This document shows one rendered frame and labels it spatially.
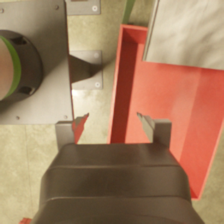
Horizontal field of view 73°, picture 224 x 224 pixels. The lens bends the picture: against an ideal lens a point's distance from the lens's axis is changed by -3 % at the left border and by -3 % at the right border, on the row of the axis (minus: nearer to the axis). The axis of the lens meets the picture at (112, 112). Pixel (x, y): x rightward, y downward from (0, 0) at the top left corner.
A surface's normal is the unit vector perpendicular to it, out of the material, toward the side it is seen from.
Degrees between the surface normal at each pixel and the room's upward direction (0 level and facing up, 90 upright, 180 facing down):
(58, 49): 0
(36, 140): 0
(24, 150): 0
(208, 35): 30
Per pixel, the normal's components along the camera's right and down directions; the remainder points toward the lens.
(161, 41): -0.04, 0.69
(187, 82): 0.00, 0.25
